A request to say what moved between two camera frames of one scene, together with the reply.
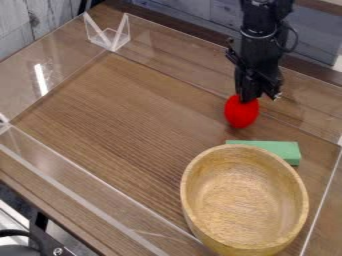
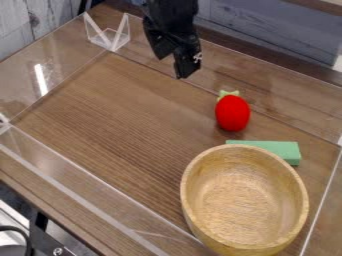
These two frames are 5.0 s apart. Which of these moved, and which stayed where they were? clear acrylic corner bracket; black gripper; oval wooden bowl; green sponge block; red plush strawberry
Moved: red plush strawberry; black gripper
Stayed: green sponge block; oval wooden bowl; clear acrylic corner bracket
